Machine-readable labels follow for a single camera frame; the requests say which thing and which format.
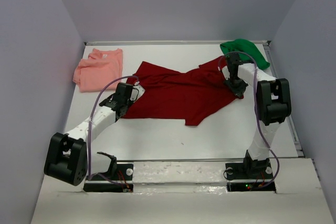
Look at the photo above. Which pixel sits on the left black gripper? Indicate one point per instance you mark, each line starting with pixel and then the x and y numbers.
pixel 129 102

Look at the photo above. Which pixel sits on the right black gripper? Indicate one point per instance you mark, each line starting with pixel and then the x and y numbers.
pixel 239 91

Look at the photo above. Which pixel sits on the green t shirt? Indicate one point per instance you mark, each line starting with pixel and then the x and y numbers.
pixel 248 47

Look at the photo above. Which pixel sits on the red t shirt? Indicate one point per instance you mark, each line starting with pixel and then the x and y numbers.
pixel 191 96

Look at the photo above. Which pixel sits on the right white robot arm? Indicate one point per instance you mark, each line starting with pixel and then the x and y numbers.
pixel 272 105

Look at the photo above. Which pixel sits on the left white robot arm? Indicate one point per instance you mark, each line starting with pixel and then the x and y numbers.
pixel 69 156

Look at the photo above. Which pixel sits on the pink folded t shirt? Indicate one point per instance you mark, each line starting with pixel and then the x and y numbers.
pixel 99 69

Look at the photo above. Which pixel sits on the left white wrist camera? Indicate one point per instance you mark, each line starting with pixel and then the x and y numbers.
pixel 137 91

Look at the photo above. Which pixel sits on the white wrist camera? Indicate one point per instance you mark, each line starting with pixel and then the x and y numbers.
pixel 137 91
pixel 225 71

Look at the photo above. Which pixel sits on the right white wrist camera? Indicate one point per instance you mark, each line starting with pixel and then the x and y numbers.
pixel 225 71

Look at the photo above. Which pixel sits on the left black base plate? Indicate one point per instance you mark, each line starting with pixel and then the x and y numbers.
pixel 120 181

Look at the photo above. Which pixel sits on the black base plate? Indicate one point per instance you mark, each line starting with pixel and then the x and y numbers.
pixel 240 180
pixel 120 181

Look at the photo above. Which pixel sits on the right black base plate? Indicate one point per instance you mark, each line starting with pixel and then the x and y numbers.
pixel 240 180

